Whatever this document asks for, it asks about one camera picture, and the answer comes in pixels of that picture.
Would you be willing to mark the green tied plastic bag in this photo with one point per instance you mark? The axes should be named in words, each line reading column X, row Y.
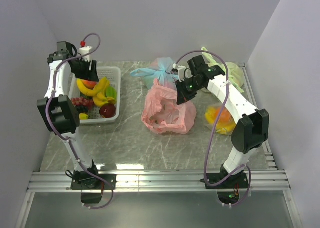
column 236, row 74

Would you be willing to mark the small yellow mango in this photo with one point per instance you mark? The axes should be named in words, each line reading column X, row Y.
column 83, row 116

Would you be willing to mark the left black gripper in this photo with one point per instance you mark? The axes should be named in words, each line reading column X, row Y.
column 91, row 74

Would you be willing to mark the red grape bunch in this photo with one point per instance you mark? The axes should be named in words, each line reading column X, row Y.
column 77, row 101

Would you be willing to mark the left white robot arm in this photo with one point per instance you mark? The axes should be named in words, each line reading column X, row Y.
column 61, row 116

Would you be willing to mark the black grape bunch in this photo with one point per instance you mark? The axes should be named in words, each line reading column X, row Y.
column 81, row 109

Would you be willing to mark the pink plastic bag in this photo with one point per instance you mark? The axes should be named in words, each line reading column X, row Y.
column 162, row 114

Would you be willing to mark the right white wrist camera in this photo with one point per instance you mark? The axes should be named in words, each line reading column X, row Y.
column 179, row 70

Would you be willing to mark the green starfruit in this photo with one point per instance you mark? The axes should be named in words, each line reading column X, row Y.
column 111, row 92

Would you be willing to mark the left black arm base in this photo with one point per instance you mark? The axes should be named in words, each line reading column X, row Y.
column 91, row 188

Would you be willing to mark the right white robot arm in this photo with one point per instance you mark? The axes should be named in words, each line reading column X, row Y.
column 252, row 123

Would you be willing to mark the yellow banana bunch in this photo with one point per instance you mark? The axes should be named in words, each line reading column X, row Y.
column 98, row 92

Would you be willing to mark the aluminium mounting rail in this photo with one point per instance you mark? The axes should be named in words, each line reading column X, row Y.
column 157, row 181

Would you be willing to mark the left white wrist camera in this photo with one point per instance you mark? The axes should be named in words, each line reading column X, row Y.
column 84, row 50

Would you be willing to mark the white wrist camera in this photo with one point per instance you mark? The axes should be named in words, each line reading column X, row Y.
column 179, row 70
column 84, row 50

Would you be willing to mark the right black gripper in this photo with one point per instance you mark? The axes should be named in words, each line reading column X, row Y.
column 183, row 95

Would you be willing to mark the red apple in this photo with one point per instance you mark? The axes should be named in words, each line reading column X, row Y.
column 107, row 110

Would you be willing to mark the clear bag of fruits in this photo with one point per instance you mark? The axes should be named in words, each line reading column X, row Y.
column 225, row 124

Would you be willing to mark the blue tied plastic bag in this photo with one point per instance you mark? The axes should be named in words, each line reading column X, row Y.
column 161, row 68

